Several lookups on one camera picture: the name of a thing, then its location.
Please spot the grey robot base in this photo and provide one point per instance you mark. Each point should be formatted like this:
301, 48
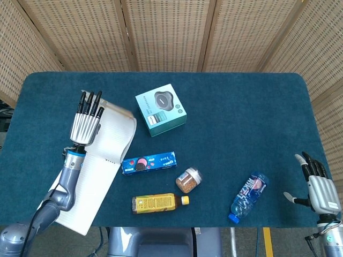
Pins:
160, 243

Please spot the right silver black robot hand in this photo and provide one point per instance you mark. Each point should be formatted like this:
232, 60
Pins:
323, 195

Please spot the yellow-label tea bottle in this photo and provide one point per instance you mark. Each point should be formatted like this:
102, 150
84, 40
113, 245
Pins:
155, 203

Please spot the clear jar of orange snacks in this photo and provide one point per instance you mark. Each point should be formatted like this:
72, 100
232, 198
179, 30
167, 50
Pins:
187, 182

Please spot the beige notebook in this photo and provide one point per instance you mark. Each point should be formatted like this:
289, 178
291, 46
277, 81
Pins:
112, 134

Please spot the white pole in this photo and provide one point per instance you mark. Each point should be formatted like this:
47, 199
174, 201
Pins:
233, 242

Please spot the dark teal table cloth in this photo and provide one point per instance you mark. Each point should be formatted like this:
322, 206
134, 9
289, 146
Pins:
241, 120

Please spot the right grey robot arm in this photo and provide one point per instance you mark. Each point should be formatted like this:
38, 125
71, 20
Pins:
333, 241

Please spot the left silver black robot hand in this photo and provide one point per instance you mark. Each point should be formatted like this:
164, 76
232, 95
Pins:
83, 128

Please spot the blue Pepsi bottle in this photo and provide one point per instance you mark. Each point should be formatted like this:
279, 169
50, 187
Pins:
247, 196

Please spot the blue Oreo cookie box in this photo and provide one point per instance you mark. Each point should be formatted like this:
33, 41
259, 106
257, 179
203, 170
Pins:
152, 162

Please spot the teal product box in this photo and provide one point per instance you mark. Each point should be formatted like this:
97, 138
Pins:
160, 112

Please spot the woven bamboo folding screen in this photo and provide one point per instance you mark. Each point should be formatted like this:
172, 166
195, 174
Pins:
166, 34

